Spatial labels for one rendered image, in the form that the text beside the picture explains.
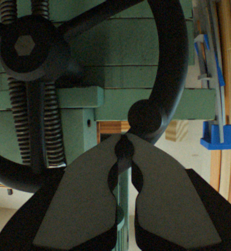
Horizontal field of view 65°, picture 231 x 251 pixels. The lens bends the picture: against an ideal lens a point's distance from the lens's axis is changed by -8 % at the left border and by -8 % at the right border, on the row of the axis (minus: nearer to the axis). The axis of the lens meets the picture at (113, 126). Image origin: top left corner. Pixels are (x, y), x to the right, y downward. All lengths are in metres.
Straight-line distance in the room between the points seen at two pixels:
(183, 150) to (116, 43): 2.71
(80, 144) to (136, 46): 0.20
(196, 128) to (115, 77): 2.68
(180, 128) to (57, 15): 0.32
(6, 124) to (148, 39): 0.28
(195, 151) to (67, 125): 2.86
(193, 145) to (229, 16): 1.91
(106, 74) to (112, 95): 0.04
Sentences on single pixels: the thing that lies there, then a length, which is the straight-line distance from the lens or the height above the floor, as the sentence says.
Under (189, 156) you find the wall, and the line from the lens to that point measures 3.07.
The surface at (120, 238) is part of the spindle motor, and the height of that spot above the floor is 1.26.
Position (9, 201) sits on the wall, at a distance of 3.81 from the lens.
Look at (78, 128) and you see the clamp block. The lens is 0.27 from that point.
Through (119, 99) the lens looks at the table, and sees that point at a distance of 0.36.
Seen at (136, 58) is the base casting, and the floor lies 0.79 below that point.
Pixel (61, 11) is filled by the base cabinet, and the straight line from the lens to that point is 0.41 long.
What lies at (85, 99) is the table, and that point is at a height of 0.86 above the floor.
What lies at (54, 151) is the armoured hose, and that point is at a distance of 0.27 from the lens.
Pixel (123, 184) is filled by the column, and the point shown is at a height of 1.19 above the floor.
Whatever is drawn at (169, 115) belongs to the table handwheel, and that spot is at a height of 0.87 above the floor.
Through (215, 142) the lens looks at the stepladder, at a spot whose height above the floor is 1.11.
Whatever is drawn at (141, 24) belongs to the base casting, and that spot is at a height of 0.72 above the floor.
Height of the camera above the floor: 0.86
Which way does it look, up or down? 8 degrees up
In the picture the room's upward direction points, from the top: 179 degrees clockwise
